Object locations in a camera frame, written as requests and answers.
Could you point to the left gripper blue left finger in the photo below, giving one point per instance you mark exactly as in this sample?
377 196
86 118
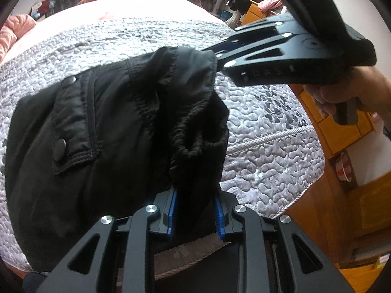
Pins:
166 203

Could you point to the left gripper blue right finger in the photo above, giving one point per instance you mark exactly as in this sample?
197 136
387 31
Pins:
226 208

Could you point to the black pants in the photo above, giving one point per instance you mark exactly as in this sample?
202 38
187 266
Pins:
106 141

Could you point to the person's right hand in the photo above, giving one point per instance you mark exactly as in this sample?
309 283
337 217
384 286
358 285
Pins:
367 85

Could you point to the pink clothes pile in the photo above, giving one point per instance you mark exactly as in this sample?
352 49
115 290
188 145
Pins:
268 5

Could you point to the grey patterned quilted mattress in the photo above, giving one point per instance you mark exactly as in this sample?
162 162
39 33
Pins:
273 153

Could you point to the red and white bowl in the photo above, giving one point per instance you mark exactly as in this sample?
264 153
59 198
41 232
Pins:
343 168

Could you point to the red items on nightstand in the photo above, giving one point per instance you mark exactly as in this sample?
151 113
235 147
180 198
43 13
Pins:
42 9

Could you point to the pink blanket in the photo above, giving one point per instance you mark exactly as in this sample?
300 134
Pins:
14 28

